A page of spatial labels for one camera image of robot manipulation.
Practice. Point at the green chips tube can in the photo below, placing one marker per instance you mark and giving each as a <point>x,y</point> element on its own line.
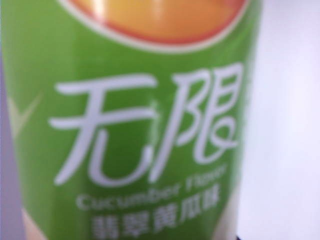
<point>140,120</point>

